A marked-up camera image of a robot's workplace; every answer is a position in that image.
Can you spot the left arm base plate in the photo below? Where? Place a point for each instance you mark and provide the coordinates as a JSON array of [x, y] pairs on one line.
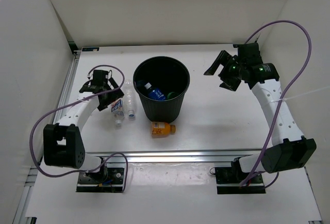
[[110, 179]]

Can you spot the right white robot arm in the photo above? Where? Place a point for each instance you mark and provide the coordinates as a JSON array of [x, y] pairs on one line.
[[290, 149]]

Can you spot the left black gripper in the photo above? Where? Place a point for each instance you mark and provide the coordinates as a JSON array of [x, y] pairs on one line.
[[114, 96]]

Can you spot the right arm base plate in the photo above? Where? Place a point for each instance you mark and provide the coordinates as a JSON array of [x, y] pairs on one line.
[[227, 182]]

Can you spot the clear empty water bottle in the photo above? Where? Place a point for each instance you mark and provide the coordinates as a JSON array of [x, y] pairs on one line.
[[130, 99]]

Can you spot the aluminium front rail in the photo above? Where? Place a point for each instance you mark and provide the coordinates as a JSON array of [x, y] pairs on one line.
[[188, 156]]

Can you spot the left blue corner label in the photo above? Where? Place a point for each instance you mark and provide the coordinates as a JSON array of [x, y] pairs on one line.
[[90, 49]]

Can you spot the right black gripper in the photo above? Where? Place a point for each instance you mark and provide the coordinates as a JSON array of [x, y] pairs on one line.
[[224, 58]]

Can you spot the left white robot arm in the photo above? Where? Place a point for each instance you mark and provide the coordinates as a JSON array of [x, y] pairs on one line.
[[62, 141]]

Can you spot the orange juice bottle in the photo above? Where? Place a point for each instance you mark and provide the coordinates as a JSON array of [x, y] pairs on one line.
[[162, 129]]

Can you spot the green soda bottle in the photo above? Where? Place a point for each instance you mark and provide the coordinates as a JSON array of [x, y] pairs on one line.
[[172, 95]]

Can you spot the clear bottle blue label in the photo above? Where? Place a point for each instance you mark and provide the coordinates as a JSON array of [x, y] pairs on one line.
[[154, 93]]

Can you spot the black plastic waste bin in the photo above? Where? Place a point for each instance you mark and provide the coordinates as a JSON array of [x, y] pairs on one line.
[[167, 74]]

